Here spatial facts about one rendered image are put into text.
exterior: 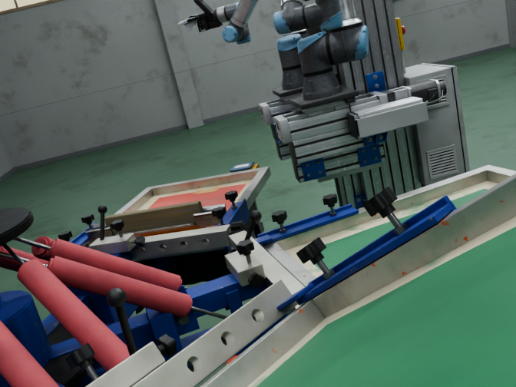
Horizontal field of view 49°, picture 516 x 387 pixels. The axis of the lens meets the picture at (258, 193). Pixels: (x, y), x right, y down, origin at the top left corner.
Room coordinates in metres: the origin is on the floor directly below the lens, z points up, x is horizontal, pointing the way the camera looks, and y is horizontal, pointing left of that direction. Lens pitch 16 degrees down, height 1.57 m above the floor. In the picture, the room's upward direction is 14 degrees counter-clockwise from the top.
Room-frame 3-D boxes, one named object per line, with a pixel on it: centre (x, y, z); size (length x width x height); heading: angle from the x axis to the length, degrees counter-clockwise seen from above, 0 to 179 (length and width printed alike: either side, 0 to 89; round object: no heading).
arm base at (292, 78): (2.71, -0.30, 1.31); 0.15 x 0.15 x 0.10
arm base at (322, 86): (2.21, -0.33, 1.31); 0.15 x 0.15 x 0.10
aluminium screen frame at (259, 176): (2.10, 0.31, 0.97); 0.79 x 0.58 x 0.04; 164
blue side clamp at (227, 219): (1.79, 0.11, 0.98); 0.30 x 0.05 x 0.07; 164
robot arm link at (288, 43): (2.71, -0.31, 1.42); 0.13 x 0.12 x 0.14; 158
